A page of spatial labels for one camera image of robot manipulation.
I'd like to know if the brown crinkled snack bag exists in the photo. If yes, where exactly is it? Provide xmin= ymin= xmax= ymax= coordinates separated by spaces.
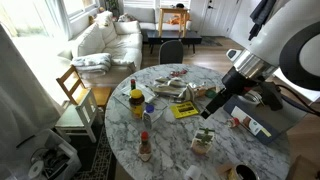
xmin=193 ymin=85 xmax=217 ymax=98

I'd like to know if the tiny bottle with red cap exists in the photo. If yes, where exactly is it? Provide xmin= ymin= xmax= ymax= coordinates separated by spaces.
xmin=227 ymin=117 xmax=241 ymax=129

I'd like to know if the white sheer curtain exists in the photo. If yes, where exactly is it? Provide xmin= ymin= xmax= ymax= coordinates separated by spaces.
xmin=0 ymin=23 xmax=64 ymax=168

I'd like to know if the patterned throw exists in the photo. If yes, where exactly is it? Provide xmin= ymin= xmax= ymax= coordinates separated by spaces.
xmin=117 ymin=13 xmax=138 ymax=23

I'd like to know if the clear glass tray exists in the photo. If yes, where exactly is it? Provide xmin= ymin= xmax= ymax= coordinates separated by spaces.
xmin=112 ymin=83 xmax=169 ymax=125

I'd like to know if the dark patterned rug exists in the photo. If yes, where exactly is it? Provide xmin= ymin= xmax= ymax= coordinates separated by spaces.
xmin=69 ymin=123 xmax=118 ymax=180

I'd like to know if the light wooden board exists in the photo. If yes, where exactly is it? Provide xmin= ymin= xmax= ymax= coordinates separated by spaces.
xmin=286 ymin=154 xmax=320 ymax=180

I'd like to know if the yellow printed card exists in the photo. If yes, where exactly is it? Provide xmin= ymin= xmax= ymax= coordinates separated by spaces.
xmin=169 ymin=100 xmax=200 ymax=120

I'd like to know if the white entrance door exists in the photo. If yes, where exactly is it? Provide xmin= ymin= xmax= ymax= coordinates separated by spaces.
xmin=199 ymin=0 xmax=243 ymax=37

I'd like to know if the white paper roll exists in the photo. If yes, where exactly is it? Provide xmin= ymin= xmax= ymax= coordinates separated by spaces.
xmin=184 ymin=164 xmax=202 ymax=180

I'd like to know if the orange plush toy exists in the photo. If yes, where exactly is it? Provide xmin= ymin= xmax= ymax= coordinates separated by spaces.
xmin=166 ymin=13 xmax=191 ymax=26

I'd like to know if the small potted plant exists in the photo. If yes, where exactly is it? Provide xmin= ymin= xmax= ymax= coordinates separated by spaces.
xmin=190 ymin=127 xmax=216 ymax=156

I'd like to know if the white flat panel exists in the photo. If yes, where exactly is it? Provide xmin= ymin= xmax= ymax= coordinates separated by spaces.
xmin=273 ymin=68 xmax=320 ymax=103

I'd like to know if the white plastic device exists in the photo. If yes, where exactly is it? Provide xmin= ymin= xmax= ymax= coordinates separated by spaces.
xmin=226 ymin=48 xmax=243 ymax=63

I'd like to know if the tall wooden side table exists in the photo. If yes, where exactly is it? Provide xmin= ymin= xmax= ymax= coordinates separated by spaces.
xmin=157 ymin=7 xmax=189 ymax=38

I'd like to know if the light grey sofa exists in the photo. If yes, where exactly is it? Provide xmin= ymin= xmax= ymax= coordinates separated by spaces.
xmin=123 ymin=6 xmax=193 ymax=32

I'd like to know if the hot sauce bottle red cap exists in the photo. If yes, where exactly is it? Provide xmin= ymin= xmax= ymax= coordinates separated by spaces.
xmin=138 ymin=130 xmax=153 ymax=163

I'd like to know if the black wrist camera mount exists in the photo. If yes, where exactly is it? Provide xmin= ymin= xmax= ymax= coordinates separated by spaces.
xmin=258 ymin=81 xmax=285 ymax=112

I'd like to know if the cream white sofa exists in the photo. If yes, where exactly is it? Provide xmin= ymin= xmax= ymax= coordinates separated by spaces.
xmin=58 ymin=10 xmax=144 ymax=88

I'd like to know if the dark grey shell chair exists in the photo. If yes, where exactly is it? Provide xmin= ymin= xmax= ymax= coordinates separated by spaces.
xmin=158 ymin=39 xmax=185 ymax=65

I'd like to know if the wooden slat chair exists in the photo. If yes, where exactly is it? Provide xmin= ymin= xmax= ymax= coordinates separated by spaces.
xmin=55 ymin=64 xmax=113 ymax=108

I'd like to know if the small white wooden chair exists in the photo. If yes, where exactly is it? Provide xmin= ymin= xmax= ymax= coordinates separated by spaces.
xmin=54 ymin=88 xmax=104 ymax=144

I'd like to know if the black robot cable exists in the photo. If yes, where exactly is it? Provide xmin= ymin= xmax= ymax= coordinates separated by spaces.
xmin=276 ymin=84 xmax=320 ymax=118

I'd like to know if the brown jar with yellow lid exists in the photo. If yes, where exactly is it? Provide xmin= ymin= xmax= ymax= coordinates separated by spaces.
xmin=129 ymin=88 xmax=146 ymax=120

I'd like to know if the dark hanging jacket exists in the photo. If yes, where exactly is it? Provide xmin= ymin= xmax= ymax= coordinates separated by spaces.
xmin=248 ymin=0 xmax=278 ymax=42

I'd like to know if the floral patterned cushion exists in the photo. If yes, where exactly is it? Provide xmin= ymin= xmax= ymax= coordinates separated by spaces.
xmin=94 ymin=10 xmax=114 ymax=28

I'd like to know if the potted green plant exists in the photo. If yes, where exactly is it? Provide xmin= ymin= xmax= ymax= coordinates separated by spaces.
xmin=105 ymin=0 xmax=121 ymax=18

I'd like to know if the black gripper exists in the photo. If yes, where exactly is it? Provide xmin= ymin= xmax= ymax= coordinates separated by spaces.
xmin=200 ymin=66 xmax=254 ymax=120

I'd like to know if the clear plastic storage bin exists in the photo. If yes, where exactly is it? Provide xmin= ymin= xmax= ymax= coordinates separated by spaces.
xmin=6 ymin=128 xmax=83 ymax=180

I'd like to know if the black coffee table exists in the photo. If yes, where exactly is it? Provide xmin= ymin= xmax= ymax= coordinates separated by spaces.
xmin=146 ymin=29 xmax=203 ymax=55

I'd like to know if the small bottle with blue cap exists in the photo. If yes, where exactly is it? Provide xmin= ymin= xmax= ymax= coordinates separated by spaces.
xmin=142 ymin=104 xmax=156 ymax=130

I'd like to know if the bowl with mixed items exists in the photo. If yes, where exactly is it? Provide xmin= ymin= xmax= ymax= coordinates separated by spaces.
xmin=246 ymin=90 xmax=266 ymax=106

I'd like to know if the folded grey white blanket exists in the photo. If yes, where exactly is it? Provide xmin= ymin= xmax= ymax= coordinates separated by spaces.
xmin=70 ymin=52 xmax=113 ymax=75

